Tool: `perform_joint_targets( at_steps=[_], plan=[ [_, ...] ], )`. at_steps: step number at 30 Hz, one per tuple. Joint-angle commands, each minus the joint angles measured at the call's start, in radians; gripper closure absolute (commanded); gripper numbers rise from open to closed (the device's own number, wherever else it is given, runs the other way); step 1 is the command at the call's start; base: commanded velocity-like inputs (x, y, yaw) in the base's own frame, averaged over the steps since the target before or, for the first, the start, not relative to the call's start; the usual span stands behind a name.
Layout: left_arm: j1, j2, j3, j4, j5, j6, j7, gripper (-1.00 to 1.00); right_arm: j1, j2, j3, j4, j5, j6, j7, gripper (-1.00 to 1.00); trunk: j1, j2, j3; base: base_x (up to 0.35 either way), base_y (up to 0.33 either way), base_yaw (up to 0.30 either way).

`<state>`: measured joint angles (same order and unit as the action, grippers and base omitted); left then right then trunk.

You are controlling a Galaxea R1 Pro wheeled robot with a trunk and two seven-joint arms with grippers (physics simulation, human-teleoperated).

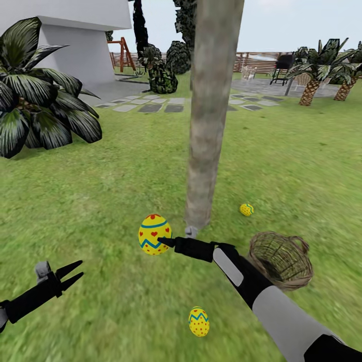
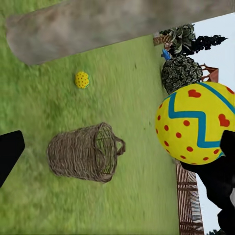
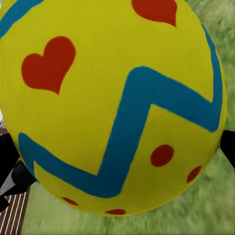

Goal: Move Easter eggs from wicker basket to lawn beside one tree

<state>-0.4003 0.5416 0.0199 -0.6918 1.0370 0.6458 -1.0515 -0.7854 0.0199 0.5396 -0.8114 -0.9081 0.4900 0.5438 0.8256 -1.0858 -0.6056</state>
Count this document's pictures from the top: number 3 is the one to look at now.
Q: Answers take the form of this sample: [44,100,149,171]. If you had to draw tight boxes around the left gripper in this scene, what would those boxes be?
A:
[20,160,37,182]

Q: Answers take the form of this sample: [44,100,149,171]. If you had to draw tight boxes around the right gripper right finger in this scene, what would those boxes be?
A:
[220,130,235,168]

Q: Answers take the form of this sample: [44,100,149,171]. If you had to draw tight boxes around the easter egg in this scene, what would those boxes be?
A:
[0,0,227,217]

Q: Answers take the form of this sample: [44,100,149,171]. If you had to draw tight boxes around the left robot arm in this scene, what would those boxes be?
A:
[0,160,37,212]

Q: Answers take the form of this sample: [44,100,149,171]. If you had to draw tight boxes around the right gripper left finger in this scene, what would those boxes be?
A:
[0,133,20,188]

